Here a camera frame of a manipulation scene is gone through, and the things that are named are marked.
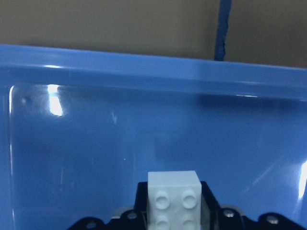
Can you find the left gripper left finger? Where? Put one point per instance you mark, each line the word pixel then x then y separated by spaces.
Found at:
pixel 140 206

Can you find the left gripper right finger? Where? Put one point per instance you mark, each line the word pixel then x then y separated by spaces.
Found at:
pixel 209 208

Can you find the white block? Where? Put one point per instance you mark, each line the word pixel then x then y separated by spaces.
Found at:
pixel 174 201

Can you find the blue plastic tray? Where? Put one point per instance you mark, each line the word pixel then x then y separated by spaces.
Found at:
pixel 80 129

